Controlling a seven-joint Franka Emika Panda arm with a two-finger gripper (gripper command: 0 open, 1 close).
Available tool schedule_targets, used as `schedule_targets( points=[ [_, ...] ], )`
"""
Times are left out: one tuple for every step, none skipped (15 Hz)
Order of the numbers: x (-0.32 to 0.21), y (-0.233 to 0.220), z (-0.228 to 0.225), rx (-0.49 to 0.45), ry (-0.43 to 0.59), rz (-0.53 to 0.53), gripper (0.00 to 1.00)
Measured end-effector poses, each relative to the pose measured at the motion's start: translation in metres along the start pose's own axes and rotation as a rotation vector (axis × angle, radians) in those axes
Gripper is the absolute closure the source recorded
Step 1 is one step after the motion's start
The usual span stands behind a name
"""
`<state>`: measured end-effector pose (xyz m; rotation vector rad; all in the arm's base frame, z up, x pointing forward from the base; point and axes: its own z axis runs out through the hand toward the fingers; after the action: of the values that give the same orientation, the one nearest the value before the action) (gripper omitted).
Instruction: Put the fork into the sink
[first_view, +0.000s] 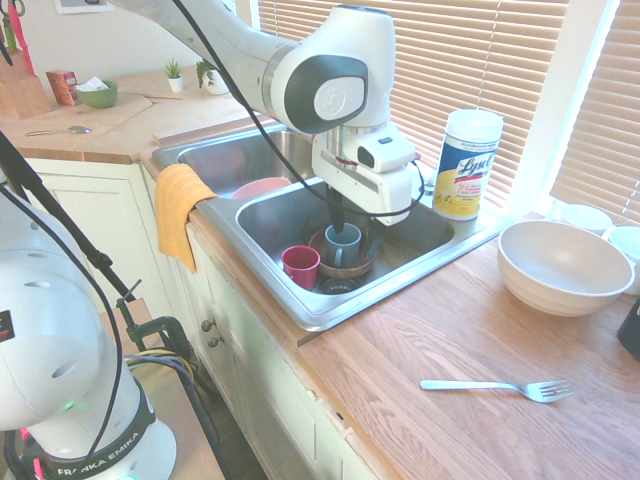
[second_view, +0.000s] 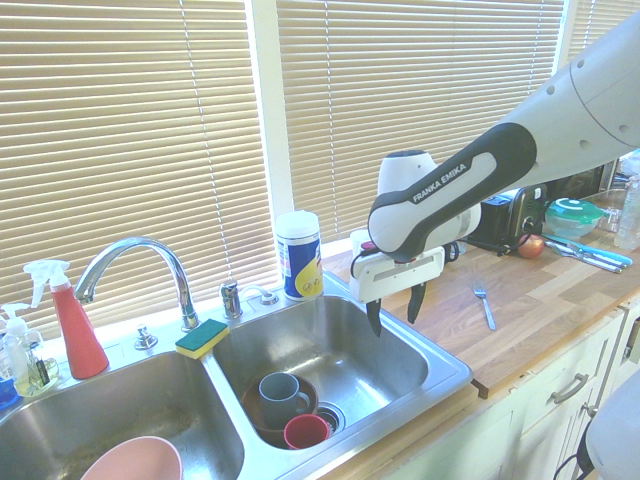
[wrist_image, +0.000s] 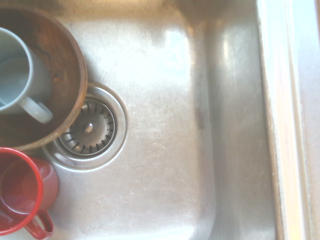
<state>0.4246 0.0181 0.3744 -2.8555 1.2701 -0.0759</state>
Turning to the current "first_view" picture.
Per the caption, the dark blue mug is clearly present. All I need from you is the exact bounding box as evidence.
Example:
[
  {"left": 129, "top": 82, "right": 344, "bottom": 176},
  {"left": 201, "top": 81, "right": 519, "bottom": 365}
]
[{"left": 617, "top": 297, "right": 640, "bottom": 362}]

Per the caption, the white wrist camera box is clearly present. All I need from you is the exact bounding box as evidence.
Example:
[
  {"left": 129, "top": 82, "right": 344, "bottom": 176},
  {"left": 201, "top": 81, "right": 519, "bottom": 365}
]
[{"left": 355, "top": 130, "right": 417, "bottom": 175}]

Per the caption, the brown wooden bowl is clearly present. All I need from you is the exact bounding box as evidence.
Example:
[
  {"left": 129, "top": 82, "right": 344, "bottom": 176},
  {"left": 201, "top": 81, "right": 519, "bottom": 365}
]
[{"left": 308, "top": 227, "right": 377, "bottom": 280}]

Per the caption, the wide beige window blind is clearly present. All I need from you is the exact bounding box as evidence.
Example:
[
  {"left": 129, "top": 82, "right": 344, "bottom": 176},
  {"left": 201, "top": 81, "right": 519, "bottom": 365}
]
[{"left": 257, "top": 0, "right": 571, "bottom": 209}]

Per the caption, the yellow dish cloth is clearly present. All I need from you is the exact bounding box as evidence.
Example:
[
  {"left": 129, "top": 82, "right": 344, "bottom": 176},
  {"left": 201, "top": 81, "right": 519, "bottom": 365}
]
[{"left": 153, "top": 163, "right": 219, "bottom": 274}]

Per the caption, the green metal clamp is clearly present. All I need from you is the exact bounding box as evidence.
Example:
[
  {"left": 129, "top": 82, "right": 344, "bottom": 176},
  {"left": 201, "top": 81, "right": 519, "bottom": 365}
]
[{"left": 115, "top": 279, "right": 191, "bottom": 362}]

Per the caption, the pink plastic bowl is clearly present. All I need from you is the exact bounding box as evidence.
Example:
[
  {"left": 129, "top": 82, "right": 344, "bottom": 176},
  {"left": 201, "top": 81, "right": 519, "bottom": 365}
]
[{"left": 231, "top": 177, "right": 294, "bottom": 201}]

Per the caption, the bundle of coloured cables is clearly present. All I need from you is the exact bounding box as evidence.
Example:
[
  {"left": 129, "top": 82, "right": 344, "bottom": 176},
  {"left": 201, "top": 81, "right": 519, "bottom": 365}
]
[{"left": 124, "top": 349, "right": 221, "bottom": 454}]

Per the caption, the stainless steel double sink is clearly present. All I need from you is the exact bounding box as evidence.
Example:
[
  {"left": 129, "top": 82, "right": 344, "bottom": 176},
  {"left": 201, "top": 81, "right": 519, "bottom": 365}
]
[{"left": 151, "top": 122, "right": 514, "bottom": 332}]

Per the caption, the silver metal spoon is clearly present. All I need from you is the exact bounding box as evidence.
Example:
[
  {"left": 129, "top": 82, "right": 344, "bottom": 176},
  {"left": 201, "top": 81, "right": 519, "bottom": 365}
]
[{"left": 24, "top": 124, "right": 94, "bottom": 138}]

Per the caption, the gray mug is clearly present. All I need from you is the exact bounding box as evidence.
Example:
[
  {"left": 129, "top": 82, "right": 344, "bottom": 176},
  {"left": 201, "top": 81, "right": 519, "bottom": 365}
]
[{"left": 323, "top": 223, "right": 362, "bottom": 269}]

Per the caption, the Lysol wipes canister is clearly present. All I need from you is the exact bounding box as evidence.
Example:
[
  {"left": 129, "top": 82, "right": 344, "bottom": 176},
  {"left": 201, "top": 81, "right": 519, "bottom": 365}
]
[{"left": 432, "top": 108, "right": 505, "bottom": 222}]

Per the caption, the large cream bowl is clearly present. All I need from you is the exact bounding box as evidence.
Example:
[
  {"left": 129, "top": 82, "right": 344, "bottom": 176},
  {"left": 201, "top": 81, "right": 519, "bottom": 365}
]
[{"left": 497, "top": 219, "right": 636, "bottom": 319}]

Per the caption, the small potted plant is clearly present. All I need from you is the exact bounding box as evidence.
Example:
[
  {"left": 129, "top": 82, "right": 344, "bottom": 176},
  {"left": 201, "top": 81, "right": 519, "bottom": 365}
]
[{"left": 164, "top": 58, "right": 185, "bottom": 94}]

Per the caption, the wooden knife block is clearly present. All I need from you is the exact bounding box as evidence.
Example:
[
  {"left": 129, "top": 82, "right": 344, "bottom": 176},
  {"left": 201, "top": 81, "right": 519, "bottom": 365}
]
[{"left": 0, "top": 47, "right": 54, "bottom": 120}]

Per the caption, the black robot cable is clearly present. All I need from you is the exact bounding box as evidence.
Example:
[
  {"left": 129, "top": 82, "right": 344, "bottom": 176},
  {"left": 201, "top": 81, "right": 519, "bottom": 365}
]
[{"left": 172, "top": 0, "right": 425, "bottom": 227}]

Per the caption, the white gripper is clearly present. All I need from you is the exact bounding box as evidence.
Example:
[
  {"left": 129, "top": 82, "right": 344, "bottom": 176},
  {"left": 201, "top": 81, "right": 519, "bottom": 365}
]
[{"left": 311, "top": 134, "right": 419, "bottom": 261}]

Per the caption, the pink handled knife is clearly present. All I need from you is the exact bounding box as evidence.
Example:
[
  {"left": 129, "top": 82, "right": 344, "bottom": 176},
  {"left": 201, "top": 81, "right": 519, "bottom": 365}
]
[{"left": 12, "top": 7, "right": 35, "bottom": 76}]

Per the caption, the red cardboard box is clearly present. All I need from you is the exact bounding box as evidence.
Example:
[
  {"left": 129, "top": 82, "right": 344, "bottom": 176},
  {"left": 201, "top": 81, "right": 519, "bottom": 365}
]
[{"left": 45, "top": 69, "right": 81, "bottom": 106}]

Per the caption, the green bowl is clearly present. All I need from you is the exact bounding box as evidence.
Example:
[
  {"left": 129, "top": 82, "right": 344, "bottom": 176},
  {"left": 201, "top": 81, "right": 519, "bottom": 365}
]
[{"left": 74, "top": 79, "right": 120, "bottom": 110}]

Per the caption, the trailing potted plant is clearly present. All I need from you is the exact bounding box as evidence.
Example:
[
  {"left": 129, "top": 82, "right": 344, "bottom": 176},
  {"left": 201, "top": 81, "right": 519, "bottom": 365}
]
[{"left": 195, "top": 58, "right": 231, "bottom": 96}]

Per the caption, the red plastic cup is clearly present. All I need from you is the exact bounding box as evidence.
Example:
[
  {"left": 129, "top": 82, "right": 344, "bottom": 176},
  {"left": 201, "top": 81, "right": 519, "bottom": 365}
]
[{"left": 280, "top": 245, "right": 321, "bottom": 290}]

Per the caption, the sink drain strainer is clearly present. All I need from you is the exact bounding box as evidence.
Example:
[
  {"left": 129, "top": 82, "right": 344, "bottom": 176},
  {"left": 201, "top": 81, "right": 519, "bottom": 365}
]
[{"left": 321, "top": 277, "right": 364, "bottom": 296}]

